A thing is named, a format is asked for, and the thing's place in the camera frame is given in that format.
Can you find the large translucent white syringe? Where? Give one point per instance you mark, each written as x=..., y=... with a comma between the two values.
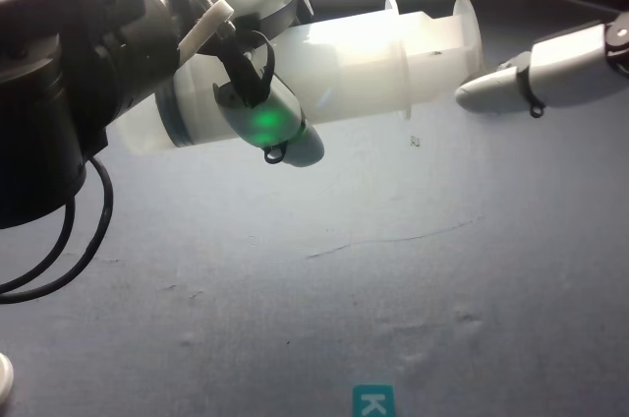
x=354, y=58

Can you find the grey table cloth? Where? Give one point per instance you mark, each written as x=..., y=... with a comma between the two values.
x=295, y=264

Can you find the teal block with letter K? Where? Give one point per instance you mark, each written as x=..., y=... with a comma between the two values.
x=373, y=402

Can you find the yellow and white disc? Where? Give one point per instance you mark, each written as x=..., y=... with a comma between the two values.
x=5, y=377

